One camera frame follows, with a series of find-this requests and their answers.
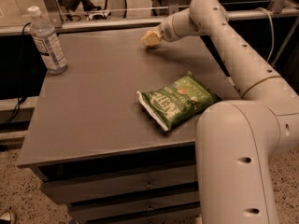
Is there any grey drawer cabinet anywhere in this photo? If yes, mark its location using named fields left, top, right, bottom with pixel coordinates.
left=18, top=28, right=236, bottom=224

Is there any shoe tip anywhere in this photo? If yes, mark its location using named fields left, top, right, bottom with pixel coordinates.
left=0, top=210, right=16, bottom=224

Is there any clear plastic water bottle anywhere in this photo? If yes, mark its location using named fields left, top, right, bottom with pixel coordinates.
left=27, top=7, right=67, bottom=75

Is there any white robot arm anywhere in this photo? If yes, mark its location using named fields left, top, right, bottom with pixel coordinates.
left=142, top=0, right=299, bottom=224

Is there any metal guard rail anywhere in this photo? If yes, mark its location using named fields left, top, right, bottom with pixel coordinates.
left=0, top=7, right=299, bottom=36

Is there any white power strip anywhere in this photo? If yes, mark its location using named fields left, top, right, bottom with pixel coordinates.
left=86, top=11, right=109, bottom=21

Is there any black cable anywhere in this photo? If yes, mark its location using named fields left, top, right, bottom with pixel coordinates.
left=0, top=22, right=32, bottom=126

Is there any white cable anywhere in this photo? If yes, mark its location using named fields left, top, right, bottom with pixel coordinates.
left=255, top=7, right=276, bottom=63

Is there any green jalapeno chip bag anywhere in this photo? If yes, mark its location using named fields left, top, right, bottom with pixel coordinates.
left=136, top=72, right=221, bottom=132

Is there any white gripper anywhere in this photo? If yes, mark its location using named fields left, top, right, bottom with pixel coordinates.
left=141, top=17, right=173, bottom=47

